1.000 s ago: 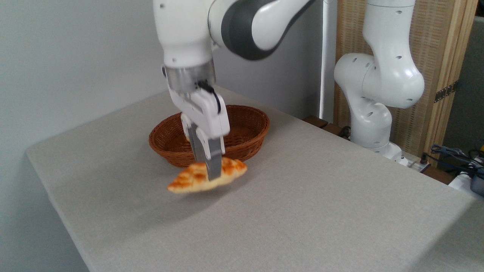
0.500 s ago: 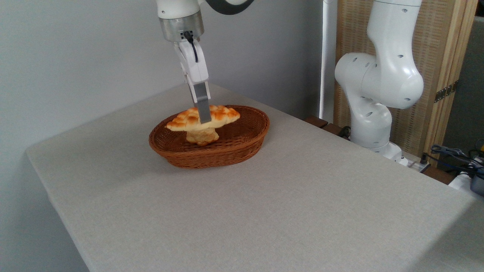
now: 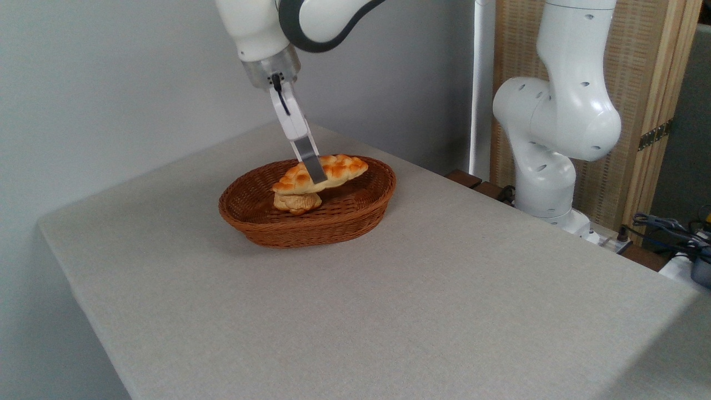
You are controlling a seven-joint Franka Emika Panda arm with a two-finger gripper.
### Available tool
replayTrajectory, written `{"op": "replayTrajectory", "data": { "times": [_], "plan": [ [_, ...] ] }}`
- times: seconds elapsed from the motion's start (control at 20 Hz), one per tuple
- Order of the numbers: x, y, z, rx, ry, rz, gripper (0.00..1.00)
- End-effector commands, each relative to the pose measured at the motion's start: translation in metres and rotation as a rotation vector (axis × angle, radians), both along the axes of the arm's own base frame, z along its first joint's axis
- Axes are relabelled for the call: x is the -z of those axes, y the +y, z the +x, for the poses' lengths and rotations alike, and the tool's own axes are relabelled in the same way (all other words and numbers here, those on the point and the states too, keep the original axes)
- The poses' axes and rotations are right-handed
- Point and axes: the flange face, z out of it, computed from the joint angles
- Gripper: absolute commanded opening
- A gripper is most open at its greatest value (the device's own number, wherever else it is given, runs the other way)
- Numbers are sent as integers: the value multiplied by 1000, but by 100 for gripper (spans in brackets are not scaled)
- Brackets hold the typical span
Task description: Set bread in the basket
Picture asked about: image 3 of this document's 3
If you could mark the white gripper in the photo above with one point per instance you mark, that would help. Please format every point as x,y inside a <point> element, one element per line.
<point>289,114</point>

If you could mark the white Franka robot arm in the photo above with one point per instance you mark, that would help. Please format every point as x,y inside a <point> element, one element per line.
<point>555,111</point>

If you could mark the metal screen hinge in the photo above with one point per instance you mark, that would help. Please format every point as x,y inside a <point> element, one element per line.
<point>655,134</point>

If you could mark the white vertical pole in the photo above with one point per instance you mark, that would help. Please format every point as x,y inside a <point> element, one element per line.
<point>482,83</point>

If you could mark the brown wooden block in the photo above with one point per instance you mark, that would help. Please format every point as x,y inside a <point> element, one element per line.
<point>491,190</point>

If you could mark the small round pastry bread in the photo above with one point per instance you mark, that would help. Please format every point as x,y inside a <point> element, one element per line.
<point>297,203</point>

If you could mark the long braided bread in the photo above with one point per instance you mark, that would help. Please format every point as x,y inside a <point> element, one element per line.
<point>344,166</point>

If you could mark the white power strip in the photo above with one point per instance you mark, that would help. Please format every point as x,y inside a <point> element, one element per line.
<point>614,243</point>

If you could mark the brown wicker basket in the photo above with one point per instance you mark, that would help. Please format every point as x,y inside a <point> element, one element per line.
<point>311,230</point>

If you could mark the white flat board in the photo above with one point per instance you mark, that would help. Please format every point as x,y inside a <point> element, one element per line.
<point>675,266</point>

